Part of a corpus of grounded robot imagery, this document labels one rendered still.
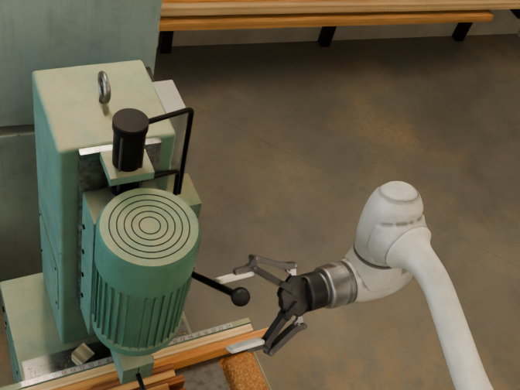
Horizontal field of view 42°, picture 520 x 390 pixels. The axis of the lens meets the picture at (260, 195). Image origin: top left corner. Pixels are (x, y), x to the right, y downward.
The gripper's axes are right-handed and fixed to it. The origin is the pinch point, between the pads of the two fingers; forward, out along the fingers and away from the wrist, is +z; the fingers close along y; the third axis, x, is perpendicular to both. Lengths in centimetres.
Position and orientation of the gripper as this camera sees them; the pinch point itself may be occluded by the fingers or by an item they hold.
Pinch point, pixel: (228, 314)
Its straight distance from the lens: 130.3
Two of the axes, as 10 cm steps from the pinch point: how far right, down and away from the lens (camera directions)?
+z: -9.0, 1.8, -4.0
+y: -1.5, -9.8, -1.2
